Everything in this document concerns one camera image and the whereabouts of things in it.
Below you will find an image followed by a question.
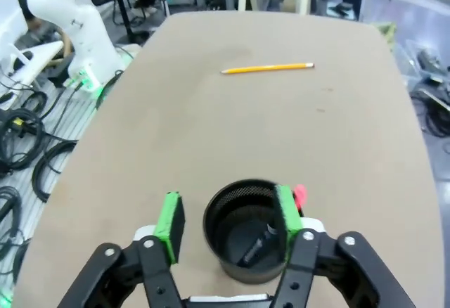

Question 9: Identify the black desk leg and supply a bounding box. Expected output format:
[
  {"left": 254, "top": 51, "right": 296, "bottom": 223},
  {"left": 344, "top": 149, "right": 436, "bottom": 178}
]
[{"left": 112, "top": 0, "right": 142, "bottom": 40}]

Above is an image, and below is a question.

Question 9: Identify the black cable bundle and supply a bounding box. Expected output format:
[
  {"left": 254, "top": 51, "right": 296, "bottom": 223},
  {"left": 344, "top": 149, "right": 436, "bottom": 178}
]
[{"left": 0, "top": 91, "right": 47, "bottom": 172}]

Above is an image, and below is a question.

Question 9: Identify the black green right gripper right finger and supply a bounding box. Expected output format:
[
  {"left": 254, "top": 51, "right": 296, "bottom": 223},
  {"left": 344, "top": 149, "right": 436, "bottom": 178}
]
[{"left": 272, "top": 184, "right": 418, "bottom": 308}]

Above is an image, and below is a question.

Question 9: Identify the black mesh pen holder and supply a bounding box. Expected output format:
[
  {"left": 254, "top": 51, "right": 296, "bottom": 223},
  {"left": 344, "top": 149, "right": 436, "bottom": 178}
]
[{"left": 202, "top": 179, "right": 290, "bottom": 283}]

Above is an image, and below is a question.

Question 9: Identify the yellow pencil with eraser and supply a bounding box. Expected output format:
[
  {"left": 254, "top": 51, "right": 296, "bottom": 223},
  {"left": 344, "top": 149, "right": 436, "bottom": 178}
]
[{"left": 220, "top": 63, "right": 315, "bottom": 76}]

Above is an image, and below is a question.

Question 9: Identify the black pen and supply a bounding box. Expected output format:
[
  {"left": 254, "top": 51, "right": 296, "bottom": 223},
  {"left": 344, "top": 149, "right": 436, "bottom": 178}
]
[{"left": 238, "top": 222, "right": 279, "bottom": 267}]

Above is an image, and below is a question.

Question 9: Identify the coiled black floor cable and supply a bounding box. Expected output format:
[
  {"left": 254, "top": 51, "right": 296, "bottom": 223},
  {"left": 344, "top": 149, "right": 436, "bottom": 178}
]
[{"left": 31, "top": 140, "right": 79, "bottom": 203}]

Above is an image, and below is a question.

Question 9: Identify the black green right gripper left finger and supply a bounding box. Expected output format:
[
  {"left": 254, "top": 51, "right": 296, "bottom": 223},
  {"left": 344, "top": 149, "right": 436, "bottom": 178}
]
[{"left": 61, "top": 191, "right": 186, "bottom": 308}]

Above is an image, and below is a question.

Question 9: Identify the tangled black cable pile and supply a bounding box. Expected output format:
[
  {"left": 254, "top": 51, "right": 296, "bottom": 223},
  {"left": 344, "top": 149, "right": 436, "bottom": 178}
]
[{"left": 409, "top": 86, "right": 450, "bottom": 137}]

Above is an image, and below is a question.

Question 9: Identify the red capped pen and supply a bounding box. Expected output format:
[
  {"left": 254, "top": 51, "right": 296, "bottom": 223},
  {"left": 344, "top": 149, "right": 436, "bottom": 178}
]
[{"left": 293, "top": 184, "right": 310, "bottom": 216}]

